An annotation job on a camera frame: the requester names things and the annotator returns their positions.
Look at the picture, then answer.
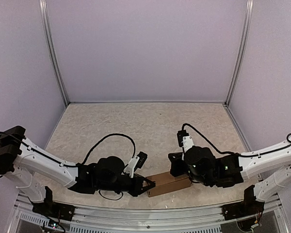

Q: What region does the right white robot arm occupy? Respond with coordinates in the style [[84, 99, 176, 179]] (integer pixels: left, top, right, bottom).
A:
[[168, 129, 291, 216]]

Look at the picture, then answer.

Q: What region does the brown cardboard box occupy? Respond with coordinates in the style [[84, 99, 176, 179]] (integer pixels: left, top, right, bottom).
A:
[[147, 172, 192, 198]]

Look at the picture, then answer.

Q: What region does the left aluminium frame post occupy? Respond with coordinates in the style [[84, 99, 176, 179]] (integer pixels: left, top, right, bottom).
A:
[[39, 0, 70, 108]]

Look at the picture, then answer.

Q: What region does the front aluminium frame rail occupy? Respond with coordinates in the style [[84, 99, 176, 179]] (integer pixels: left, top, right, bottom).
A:
[[7, 194, 290, 233]]

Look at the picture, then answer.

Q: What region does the right aluminium frame post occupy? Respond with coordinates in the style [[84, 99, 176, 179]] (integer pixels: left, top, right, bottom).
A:
[[225, 0, 254, 108]]

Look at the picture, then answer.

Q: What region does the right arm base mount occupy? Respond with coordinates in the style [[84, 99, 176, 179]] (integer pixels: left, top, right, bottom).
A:
[[222, 185, 264, 220]]

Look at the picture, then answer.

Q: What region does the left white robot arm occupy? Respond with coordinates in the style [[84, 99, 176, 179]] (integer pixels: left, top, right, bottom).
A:
[[0, 126, 156, 216]]

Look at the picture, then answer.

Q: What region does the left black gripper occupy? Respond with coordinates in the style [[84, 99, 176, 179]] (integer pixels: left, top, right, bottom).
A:
[[97, 174, 155, 198]]

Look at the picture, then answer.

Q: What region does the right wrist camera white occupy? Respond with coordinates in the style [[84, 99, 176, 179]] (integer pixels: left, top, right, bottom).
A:
[[177, 130, 194, 153]]

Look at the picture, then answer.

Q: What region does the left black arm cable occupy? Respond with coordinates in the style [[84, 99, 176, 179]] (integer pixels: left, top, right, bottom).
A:
[[0, 132, 136, 201]]

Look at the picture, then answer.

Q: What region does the aluminium frame post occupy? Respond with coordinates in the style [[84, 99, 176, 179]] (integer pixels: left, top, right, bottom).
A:
[[39, 0, 70, 108], [225, 0, 254, 108]]

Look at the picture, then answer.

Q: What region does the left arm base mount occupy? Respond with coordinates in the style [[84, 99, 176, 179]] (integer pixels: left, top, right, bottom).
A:
[[32, 202, 76, 221]]

